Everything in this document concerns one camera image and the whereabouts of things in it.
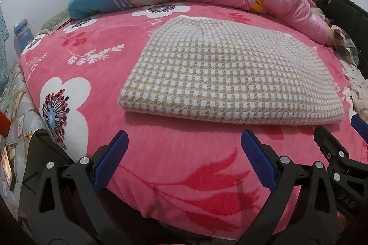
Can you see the cream fluffy blanket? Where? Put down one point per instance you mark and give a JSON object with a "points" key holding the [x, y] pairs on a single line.
{"points": [[359, 90]]}

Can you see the red box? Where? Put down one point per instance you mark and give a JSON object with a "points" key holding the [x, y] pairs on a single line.
{"points": [[4, 124]]}

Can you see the beige white checked sweater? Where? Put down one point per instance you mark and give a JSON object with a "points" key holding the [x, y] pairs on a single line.
{"points": [[230, 75]]}

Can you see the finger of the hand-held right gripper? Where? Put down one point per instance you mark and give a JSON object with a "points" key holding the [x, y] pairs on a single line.
{"points": [[330, 144], [360, 128]]}

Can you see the teal patterned hanging cloth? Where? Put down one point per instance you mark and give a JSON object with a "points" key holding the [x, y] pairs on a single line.
{"points": [[3, 44]]}

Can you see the black headboard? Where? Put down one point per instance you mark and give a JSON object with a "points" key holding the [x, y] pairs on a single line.
{"points": [[353, 21]]}

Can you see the grey patterned bed sheet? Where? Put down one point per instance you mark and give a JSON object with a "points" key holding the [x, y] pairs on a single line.
{"points": [[20, 107]]}

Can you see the green patterned mat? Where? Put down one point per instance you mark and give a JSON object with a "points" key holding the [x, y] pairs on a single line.
{"points": [[56, 21]]}

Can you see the pink floral blanket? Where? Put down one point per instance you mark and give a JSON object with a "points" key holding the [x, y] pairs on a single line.
{"points": [[115, 84]]}

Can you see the blue water bottle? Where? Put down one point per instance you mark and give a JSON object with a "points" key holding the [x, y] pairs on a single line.
{"points": [[24, 32]]}

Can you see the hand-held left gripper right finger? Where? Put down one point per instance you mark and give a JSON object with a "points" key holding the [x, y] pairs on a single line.
{"points": [[258, 158]]}

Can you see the plaid pillow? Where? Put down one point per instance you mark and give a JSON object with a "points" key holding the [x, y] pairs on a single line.
{"points": [[343, 42]]}

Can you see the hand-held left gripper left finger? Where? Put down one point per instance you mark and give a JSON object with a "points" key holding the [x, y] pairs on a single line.
{"points": [[115, 153]]}

